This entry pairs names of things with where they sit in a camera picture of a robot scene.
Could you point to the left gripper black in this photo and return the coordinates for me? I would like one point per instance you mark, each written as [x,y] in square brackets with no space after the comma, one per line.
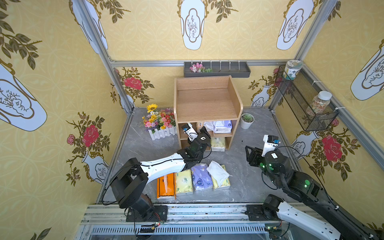
[202,138]

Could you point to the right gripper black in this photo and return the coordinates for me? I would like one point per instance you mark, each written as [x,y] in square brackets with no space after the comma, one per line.
[253,156]

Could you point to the yellow tissue pack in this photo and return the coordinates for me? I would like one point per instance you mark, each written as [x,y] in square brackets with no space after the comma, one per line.
[219,175]

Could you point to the green-yellow tissue pack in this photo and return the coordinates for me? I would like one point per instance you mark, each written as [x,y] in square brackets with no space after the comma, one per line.
[184,183]

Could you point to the orange tissue pack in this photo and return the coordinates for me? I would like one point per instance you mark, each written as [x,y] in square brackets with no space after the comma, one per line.
[166,188]

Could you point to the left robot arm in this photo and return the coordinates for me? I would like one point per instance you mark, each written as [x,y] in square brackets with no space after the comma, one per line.
[129,182]

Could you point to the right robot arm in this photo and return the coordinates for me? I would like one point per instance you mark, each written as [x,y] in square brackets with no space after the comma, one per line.
[303,188]

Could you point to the white purple tissue pack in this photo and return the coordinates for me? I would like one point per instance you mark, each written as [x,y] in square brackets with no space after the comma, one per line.
[223,127]

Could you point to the yellow floral pack bottom shelf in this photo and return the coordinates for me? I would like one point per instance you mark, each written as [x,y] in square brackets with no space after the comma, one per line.
[218,144]

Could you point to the wooden three-tier shelf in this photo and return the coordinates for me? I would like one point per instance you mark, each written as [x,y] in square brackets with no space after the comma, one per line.
[206,99]

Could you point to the small cactus white pot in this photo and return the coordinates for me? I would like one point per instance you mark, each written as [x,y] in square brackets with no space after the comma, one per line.
[246,120]

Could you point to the artificial flowers white fence planter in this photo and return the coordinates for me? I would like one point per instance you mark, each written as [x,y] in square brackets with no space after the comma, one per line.
[160,123]

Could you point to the pink flower on rack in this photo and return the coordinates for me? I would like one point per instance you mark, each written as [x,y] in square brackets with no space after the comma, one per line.
[199,68]

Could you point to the clear jar white lid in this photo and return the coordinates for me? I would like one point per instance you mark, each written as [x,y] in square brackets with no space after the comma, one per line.
[319,103]

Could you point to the printed lidded jar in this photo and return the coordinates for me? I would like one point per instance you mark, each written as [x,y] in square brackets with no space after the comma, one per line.
[292,68]

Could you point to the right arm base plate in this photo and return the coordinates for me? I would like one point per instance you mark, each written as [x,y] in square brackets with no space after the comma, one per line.
[261,213]

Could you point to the dark wall hook rack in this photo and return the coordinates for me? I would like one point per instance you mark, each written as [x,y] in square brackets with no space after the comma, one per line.
[236,69]

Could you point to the black wire wall basket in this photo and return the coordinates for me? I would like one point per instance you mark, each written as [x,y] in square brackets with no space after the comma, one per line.
[298,96]

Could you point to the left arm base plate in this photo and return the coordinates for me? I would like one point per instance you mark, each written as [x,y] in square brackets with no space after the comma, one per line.
[155,214]

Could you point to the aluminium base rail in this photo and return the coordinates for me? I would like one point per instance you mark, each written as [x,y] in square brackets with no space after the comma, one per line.
[183,219]

